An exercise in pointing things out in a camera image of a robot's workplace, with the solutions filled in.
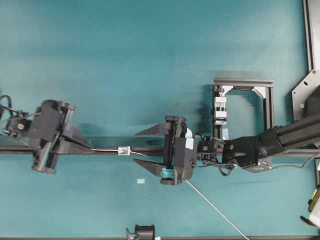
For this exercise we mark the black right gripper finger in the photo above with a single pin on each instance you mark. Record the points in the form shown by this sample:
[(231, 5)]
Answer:
[(160, 129), (153, 167)]

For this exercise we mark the long black aluminium rail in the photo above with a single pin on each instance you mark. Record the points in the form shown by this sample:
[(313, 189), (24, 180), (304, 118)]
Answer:
[(148, 151)]

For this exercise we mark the white wire clamp block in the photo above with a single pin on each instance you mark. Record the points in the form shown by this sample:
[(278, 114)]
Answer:
[(219, 111)]

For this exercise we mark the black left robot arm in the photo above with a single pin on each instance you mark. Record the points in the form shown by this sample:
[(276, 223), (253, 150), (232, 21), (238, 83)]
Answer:
[(18, 123)]

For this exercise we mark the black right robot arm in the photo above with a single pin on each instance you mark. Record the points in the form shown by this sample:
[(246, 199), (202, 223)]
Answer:
[(252, 153)]

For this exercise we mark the light blue tape piece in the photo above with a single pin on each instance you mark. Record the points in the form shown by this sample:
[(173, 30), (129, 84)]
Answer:
[(140, 181)]

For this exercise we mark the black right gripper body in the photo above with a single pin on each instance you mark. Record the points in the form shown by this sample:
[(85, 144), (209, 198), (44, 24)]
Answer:
[(180, 153)]

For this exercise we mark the black square aluminium frame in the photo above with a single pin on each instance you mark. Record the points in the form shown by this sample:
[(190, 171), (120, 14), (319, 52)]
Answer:
[(249, 105)]

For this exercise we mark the yellow black device right edge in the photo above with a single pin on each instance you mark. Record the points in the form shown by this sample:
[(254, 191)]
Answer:
[(314, 203)]

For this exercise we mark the small silver hole bracket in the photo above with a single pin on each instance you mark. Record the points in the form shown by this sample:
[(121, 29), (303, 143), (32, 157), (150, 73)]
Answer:
[(124, 151)]

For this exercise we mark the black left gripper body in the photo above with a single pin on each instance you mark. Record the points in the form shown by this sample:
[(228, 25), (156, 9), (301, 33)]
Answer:
[(44, 132)]

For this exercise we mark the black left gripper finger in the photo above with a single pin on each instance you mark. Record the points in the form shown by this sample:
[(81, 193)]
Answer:
[(66, 147), (72, 134)]

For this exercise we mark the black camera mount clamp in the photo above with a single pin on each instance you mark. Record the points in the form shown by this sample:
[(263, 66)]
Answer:
[(141, 232)]

